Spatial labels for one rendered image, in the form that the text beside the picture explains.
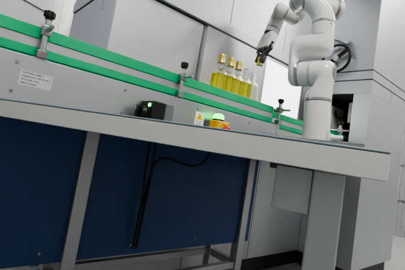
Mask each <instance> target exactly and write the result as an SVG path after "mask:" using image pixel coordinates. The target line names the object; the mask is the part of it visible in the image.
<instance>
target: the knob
mask: <svg viewBox="0 0 405 270"><path fill-rule="evenodd" d="M134 116H136V117H141V118H147V116H148V107H147V106H145V105H138V104H136V108H135V112H134Z"/></svg>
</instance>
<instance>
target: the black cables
mask: <svg viewBox="0 0 405 270"><path fill-rule="evenodd" d="M150 149H151V142H149V145H148V152H147V157H146V165H145V173H144V178H143V186H142V194H141V199H140V206H139V213H138V217H137V223H136V229H135V232H134V238H133V244H132V247H131V248H134V245H135V248H137V246H138V243H139V237H140V231H141V228H142V222H143V217H144V213H145V208H146V203H147V199H148V194H149V189H150V185H151V180H152V173H153V170H154V168H155V166H156V164H157V163H158V162H159V161H161V160H164V159H168V160H172V161H174V162H177V163H179V164H181V165H184V166H189V167H197V166H201V165H203V164H204V163H205V162H206V161H207V159H208V158H209V156H210V153H211V152H209V153H208V156H207V157H206V159H205V160H204V161H203V162H202V163H200V164H198V165H188V164H185V163H182V162H179V161H178V160H175V159H172V158H170V157H162V158H160V159H158V160H157V161H156V162H155V154H156V149H157V143H155V144H154V152H153V157H152V165H151V171H150V173H149V177H148V181H147V183H146V174H147V169H148V161H149V154H150ZM145 183H146V188H145ZM144 191H145V192H144ZM142 207H143V210H142ZM141 211H142V215H141ZM140 215H141V219H140ZM139 221H140V224H139ZM138 226H139V229H138ZM137 230H138V233H137ZM136 236H137V238H136ZM135 242H136V244H135Z"/></svg>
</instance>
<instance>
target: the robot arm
mask: <svg viewBox="0 0 405 270"><path fill-rule="evenodd" d="M344 11H345V3H344V1H343V0H289V6H288V5H287V4H285V3H283V2H279V3H278V4H276V6H275V7H274V11H273V12H272V14H271V17H270V20H269V22H268V24H267V27H266V29H265V32H264V34H263V36H262V37H261V39H260V41H259V43H258V45H257V48H256V49H258V50H257V52H256V53H257V57H256V59H255V62H256V63H257V58H258V57H260V60H259V61H261V62H262V63H264V62H265V60H266V58H267V56H268V54H269V53H270V51H272V50H273V48H274V46H275V43H276V41H277V37H278V34H279V32H280V30H281V27H282V25H283V22H284V21H285V22H287V23H288V24H290V25H296V24H298V23H300V22H301V21H302V20H303V19H304V17H305V15H306V14H308V15H309V16H310V17H311V19H312V34H306V35H300V36H296V37H294V39H293V40H292V42H291V44H290V52H289V66H288V81H289V84H290V85H292V86H297V87H298V86H312V87H311V88H310V89H309V91H308V92H307V93H306V96H305V101H304V117H303V132H302V138H304V139H318V140H332V141H333V140H338V141H340V140H341V141H343V136H339V135H338V136H335V135H333V134H331V132H330V121H331V103H332V94H333V86H334V81H335V78H336V71H337V69H336V65H335V64H334V63H333V62H332V61H328V60H317V61H304V60H307V59H314V58H326V57H329V56H331V55H332V53H333V49H334V35H335V25H336V20H338V19H340V18H341V17H342V15H343V13H344ZM261 50H262V51H261ZM260 52H261V53H262V54H261V53H260Z"/></svg>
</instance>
